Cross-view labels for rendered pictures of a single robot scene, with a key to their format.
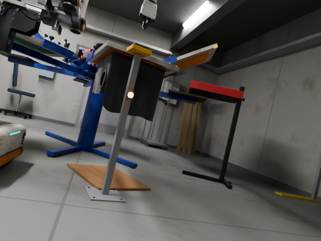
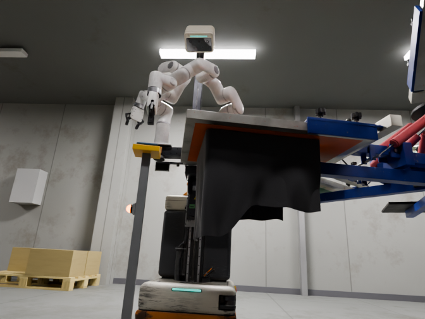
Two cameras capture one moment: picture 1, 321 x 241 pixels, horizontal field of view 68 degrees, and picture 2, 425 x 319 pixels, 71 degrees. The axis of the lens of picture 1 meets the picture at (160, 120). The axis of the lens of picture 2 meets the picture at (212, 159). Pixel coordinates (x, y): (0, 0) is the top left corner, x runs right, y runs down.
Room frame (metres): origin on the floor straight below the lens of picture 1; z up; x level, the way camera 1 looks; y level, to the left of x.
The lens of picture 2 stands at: (2.30, -0.99, 0.46)
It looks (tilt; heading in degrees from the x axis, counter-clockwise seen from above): 18 degrees up; 110
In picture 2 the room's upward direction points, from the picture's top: 3 degrees clockwise
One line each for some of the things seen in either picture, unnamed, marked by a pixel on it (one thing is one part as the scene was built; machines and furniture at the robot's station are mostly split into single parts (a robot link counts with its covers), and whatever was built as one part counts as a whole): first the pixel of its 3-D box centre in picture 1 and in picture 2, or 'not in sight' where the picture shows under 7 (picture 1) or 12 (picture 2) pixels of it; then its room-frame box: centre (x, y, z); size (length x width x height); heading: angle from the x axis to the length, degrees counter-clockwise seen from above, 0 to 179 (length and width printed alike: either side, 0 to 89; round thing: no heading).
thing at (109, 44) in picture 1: (128, 63); (263, 148); (2.08, 0.38, 0.97); 0.79 x 0.58 x 0.04; 27
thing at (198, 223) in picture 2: (133, 88); (201, 191); (1.82, 0.25, 0.74); 0.45 x 0.03 x 0.43; 117
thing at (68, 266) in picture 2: not in sight; (45, 266); (-1.03, 2.21, 0.22); 1.17 x 0.80 x 0.44; 15
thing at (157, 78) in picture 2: not in sight; (162, 83); (1.54, 0.27, 1.34); 0.15 x 0.10 x 0.11; 65
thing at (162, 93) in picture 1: (152, 91); not in sight; (2.98, 0.19, 0.91); 1.34 x 0.41 x 0.08; 87
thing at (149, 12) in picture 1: (148, 9); (153, 102); (1.52, 0.24, 1.22); 0.10 x 0.08 x 0.11; 117
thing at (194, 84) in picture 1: (213, 92); not in sight; (2.94, -0.56, 1.06); 0.61 x 0.46 x 0.12; 87
